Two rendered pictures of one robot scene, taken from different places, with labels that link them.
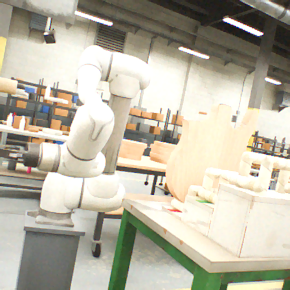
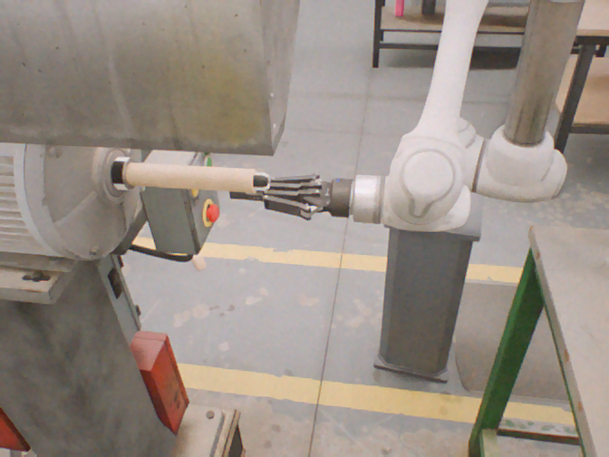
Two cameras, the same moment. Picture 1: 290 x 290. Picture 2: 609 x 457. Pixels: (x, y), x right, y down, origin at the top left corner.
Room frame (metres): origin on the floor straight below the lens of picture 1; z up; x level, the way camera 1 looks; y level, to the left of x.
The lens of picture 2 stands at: (0.32, -0.10, 1.63)
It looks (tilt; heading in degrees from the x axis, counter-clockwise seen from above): 38 degrees down; 38
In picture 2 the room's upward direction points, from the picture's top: 3 degrees counter-clockwise
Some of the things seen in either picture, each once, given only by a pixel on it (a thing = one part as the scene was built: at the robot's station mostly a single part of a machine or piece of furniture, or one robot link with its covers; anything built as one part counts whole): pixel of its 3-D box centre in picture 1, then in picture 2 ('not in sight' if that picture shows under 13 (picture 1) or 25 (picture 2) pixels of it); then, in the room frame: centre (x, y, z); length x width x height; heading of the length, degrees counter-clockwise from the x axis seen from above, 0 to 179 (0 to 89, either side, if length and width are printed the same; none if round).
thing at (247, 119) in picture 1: (246, 121); not in sight; (1.31, -0.39, 1.33); 0.07 x 0.04 x 0.10; 115
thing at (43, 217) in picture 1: (50, 213); not in sight; (1.55, 0.37, 0.73); 0.22 x 0.18 x 0.06; 109
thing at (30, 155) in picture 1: (22, 153); (327, 196); (0.97, 0.35, 1.07); 0.09 x 0.08 x 0.07; 117
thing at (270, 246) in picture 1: (263, 221); not in sight; (0.96, -0.40, 1.02); 0.27 x 0.15 x 0.17; 116
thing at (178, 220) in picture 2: not in sight; (149, 210); (0.82, 0.70, 0.99); 0.24 x 0.21 x 0.26; 117
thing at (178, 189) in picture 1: (211, 156); not in sight; (1.25, -0.27, 1.17); 0.35 x 0.04 x 0.40; 115
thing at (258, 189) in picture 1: (248, 183); not in sight; (0.92, -0.32, 1.12); 0.11 x 0.03 x 0.03; 26
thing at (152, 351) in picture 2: not in sight; (127, 374); (0.68, 0.80, 0.49); 0.25 x 0.12 x 0.37; 117
